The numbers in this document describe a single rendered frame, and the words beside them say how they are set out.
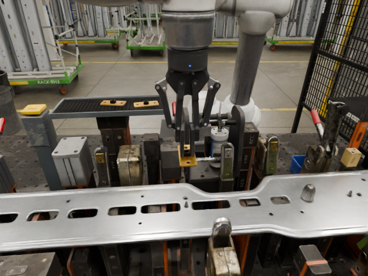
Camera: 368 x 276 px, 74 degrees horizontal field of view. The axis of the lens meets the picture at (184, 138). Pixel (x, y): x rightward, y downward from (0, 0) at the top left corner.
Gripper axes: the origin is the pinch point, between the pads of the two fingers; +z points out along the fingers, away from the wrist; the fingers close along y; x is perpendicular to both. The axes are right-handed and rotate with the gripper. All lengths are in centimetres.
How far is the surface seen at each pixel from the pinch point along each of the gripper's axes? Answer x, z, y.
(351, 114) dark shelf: -47, 19, -79
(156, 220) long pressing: 3.5, 21.1, 8.0
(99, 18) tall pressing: -757, 41, 178
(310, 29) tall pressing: -723, 71, -447
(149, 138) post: -20.3, 11.1, 9.9
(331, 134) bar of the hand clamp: -15, 10, -47
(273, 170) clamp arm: -13.9, 21.3, -29.9
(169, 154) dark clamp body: -16.3, 14.6, 3.7
